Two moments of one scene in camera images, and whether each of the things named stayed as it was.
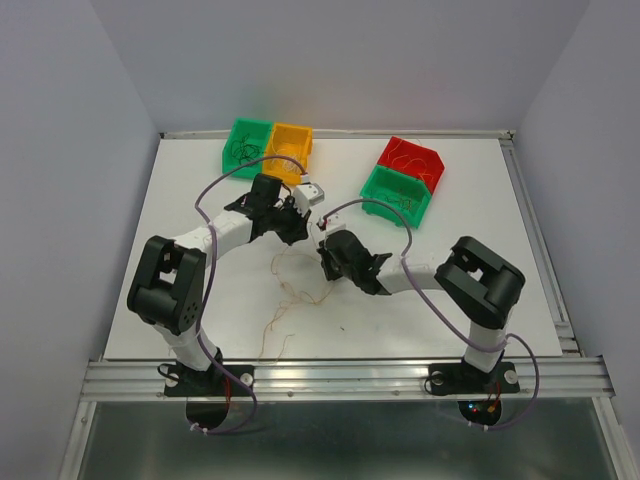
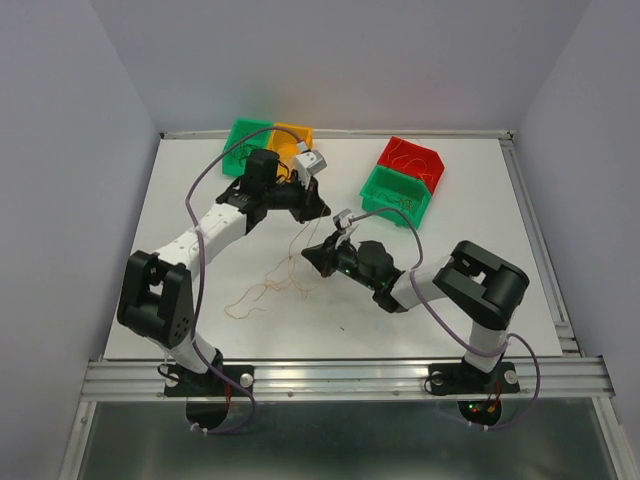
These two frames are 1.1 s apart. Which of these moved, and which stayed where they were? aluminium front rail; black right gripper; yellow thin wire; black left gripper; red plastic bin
Moved: black left gripper; yellow thin wire
Stayed: aluminium front rail; black right gripper; red plastic bin
